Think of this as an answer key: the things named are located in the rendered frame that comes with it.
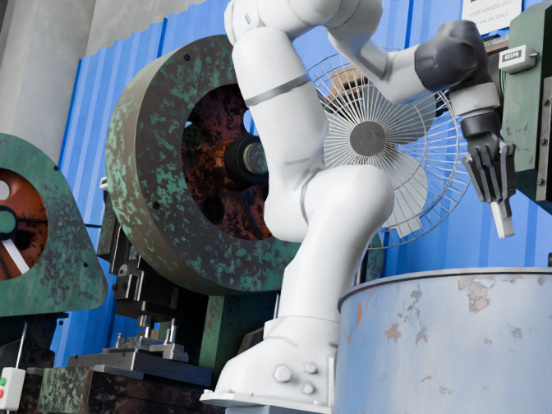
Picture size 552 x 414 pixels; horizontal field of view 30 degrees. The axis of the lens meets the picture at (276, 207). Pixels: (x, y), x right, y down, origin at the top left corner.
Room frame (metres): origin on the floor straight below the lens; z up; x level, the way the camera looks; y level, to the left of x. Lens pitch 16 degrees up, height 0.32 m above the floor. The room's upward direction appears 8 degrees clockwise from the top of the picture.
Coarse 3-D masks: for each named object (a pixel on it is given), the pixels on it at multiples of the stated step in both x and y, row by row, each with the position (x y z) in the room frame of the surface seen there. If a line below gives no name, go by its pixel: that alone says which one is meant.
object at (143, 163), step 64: (192, 64) 2.93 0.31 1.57; (128, 128) 2.88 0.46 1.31; (192, 128) 3.27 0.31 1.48; (128, 192) 2.93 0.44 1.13; (192, 192) 3.06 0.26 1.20; (256, 192) 3.20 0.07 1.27; (128, 256) 3.45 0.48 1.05; (192, 256) 2.99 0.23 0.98; (256, 256) 3.13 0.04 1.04; (192, 320) 3.69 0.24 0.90; (256, 320) 3.49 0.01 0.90; (0, 384) 3.44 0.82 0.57; (64, 384) 3.34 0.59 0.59; (128, 384) 3.15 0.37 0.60; (192, 384) 3.36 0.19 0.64
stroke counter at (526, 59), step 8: (512, 48) 2.06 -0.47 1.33; (520, 48) 2.04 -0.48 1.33; (528, 48) 2.03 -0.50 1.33; (504, 56) 2.07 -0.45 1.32; (520, 56) 2.04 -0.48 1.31; (528, 56) 2.04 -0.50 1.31; (504, 64) 2.07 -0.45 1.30; (512, 64) 2.05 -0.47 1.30; (520, 64) 2.05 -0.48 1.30; (528, 64) 2.04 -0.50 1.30; (512, 72) 2.09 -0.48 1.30
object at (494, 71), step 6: (498, 54) 2.21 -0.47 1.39; (492, 60) 2.21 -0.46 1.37; (498, 60) 2.19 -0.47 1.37; (492, 66) 2.20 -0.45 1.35; (498, 66) 2.18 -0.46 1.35; (492, 72) 2.19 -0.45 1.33; (498, 72) 2.18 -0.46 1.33; (492, 78) 2.19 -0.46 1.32; (498, 78) 2.18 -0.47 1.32; (498, 84) 2.18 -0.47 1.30; (498, 90) 2.19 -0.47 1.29; (498, 96) 2.20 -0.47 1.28; (498, 108) 2.22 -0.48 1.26
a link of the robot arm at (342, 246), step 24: (336, 168) 1.51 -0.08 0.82; (360, 168) 1.47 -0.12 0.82; (312, 192) 1.52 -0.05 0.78; (336, 192) 1.48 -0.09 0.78; (360, 192) 1.46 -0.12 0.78; (384, 192) 1.48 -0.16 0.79; (312, 216) 1.52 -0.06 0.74; (336, 216) 1.49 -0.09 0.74; (360, 216) 1.48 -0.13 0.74; (384, 216) 1.50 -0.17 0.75; (312, 240) 1.52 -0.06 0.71; (336, 240) 1.51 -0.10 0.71; (360, 240) 1.51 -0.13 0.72; (288, 264) 1.56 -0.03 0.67; (312, 264) 1.52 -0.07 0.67; (336, 264) 1.52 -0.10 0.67; (360, 264) 1.56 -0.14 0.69; (288, 288) 1.55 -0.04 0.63; (312, 288) 1.52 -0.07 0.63; (336, 288) 1.53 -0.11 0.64; (288, 312) 1.54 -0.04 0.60; (312, 312) 1.53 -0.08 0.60; (336, 312) 1.53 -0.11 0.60
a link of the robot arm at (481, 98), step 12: (480, 84) 1.78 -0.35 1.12; (492, 84) 1.79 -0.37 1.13; (456, 96) 1.81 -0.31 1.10; (468, 96) 1.79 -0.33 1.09; (480, 96) 1.78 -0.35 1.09; (492, 96) 1.79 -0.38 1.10; (456, 108) 1.82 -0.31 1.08; (468, 108) 1.80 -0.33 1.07; (480, 108) 1.80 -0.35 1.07; (492, 108) 1.81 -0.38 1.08
